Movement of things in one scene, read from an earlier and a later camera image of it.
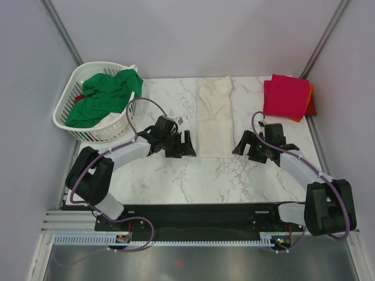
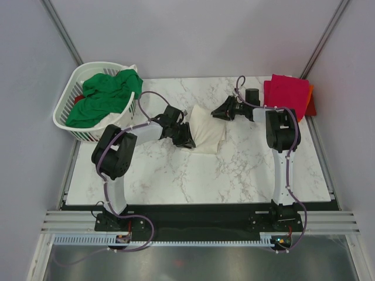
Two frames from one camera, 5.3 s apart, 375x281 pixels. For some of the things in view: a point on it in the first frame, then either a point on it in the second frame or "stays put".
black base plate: (197, 219) stays put
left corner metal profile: (58, 24) stays put
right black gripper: (250, 138) → (225, 110)
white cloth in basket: (107, 119) stays put
